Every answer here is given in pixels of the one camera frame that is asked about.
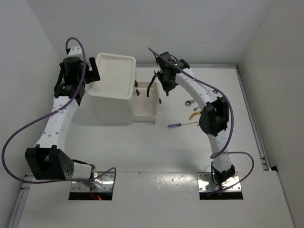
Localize green handled cutters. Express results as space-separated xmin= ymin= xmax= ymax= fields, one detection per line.
xmin=146 ymin=71 xmax=160 ymax=97

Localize white drawer cabinet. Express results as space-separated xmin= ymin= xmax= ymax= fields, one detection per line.
xmin=88 ymin=53 xmax=136 ymax=125

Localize yellow handled pliers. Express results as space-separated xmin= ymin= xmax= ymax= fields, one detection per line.
xmin=189 ymin=111 xmax=201 ymax=126

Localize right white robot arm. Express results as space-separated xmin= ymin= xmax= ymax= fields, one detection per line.
xmin=154 ymin=52 xmax=235 ymax=186

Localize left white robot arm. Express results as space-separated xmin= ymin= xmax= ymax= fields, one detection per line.
xmin=25 ymin=57 xmax=100 ymax=181

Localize silver ratchet wrench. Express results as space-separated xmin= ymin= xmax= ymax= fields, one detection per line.
xmin=184 ymin=89 xmax=220 ymax=106

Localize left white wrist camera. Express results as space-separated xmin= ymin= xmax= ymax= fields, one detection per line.
xmin=66 ymin=46 xmax=83 ymax=58

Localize blue handled screwdriver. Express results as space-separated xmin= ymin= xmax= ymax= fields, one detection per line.
xmin=167 ymin=122 xmax=198 ymax=129

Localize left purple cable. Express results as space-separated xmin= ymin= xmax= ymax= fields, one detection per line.
xmin=1 ymin=37 xmax=117 ymax=185

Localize purple cable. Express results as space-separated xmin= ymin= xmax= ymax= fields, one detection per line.
xmin=148 ymin=47 xmax=254 ymax=194
xmin=1 ymin=37 xmax=117 ymax=185

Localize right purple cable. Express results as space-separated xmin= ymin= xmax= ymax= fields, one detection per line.
xmin=148 ymin=47 xmax=254 ymax=194

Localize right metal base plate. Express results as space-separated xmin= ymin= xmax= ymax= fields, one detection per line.
xmin=197 ymin=172 xmax=243 ymax=192

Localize metal base plate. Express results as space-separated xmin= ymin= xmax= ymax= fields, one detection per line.
xmin=70 ymin=171 xmax=115 ymax=193
xmin=197 ymin=172 xmax=243 ymax=192

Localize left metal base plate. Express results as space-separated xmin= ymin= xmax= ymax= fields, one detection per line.
xmin=70 ymin=171 xmax=115 ymax=193

